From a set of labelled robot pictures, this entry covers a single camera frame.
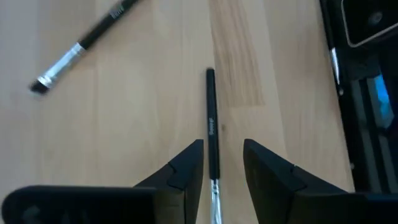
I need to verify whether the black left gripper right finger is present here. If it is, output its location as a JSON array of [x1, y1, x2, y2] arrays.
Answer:
[[243, 138, 398, 224]]

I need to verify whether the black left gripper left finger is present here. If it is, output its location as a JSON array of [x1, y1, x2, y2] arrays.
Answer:
[[1, 139, 205, 224]]

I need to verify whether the black makeup brush silver ferrule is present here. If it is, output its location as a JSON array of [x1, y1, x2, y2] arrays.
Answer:
[[29, 0, 140, 96], [205, 67, 224, 224]]

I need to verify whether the blue label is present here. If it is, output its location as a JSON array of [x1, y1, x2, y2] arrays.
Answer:
[[373, 73, 394, 129]]

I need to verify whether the black aluminium table frame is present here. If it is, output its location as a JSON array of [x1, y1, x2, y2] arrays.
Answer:
[[318, 0, 398, 195]]

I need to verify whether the black table camera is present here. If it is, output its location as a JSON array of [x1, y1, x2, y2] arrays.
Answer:
[[340, 0, 398, 49]]

